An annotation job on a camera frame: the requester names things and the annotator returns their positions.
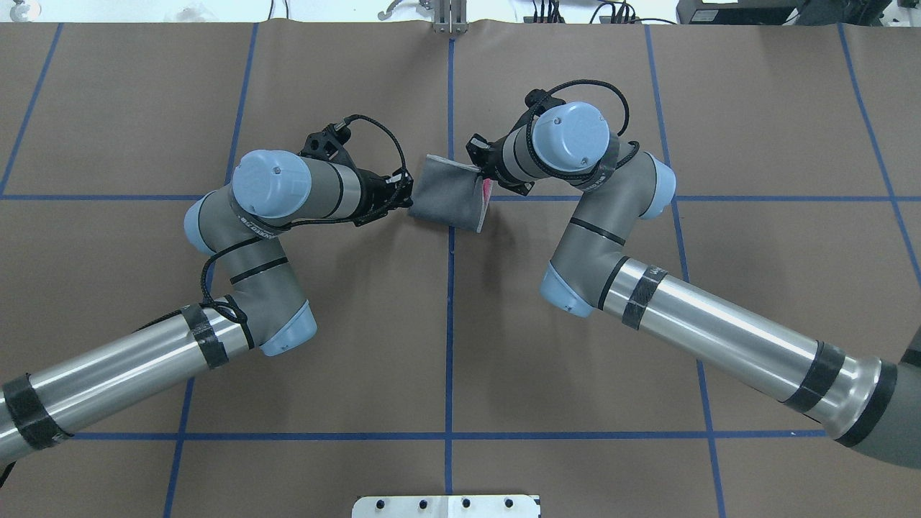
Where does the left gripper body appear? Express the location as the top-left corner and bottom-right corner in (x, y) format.
(353, 168), (414, 227)

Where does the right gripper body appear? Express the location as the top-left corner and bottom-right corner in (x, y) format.
(465, 134), (534, 196)

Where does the pink and grey towel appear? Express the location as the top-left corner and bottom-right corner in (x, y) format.
(408, 154), (493, 233)

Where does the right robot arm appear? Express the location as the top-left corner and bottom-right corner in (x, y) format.
(466, 101), (920, 469)

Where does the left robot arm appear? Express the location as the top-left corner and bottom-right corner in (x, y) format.
(2, 150), (412, 465)

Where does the black power adapter box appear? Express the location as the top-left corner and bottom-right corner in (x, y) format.
(675, 1), (801, 26)

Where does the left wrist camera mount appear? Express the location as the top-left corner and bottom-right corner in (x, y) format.
(297, 122), (356, 168)

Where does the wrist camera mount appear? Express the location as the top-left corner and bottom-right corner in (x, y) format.
(525, 88), (558, 116)
(297, 122), (356, 168)

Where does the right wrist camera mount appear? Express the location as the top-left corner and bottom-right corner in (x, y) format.
(525, 88), (558, 116)

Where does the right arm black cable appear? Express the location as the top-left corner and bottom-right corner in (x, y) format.
(525, 79), (641, 181)

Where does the aluminium frame post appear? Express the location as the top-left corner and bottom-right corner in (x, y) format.
(428, 0), (469, 35)

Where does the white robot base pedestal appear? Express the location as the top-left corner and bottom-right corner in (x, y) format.
(351, 494), (543, 517)

